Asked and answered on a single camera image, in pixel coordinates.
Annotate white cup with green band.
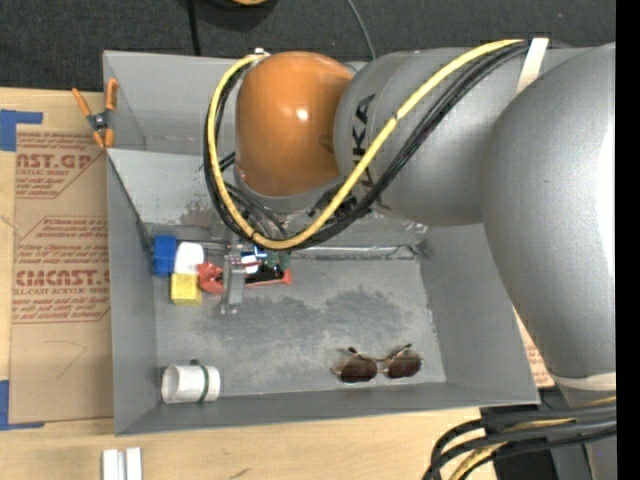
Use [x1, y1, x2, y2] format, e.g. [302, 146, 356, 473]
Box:
[160, 363, 222, 405]

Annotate yellow block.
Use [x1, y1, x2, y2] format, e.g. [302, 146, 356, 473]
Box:
[170, 272, 204, 307]

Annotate grey metal bin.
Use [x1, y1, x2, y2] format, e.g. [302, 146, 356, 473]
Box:
[102, 49, 542, 437]

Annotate brown lens sunglasses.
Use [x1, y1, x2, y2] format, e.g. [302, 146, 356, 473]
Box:
[331, 343, 424, 385]

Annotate red plastic thing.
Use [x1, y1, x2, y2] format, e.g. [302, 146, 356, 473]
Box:
[196, 261, 294, 296]

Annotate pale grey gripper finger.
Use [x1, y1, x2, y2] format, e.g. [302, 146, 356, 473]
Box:
[219, 254, 236, 317]
[233, 254, 247, 306]

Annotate black cylinder on white bracket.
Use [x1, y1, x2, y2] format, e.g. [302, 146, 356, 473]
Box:
[241, 262, 283, 285]

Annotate brown cardboard board red print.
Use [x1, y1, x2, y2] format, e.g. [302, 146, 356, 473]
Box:
[0, 86, 116, 432]

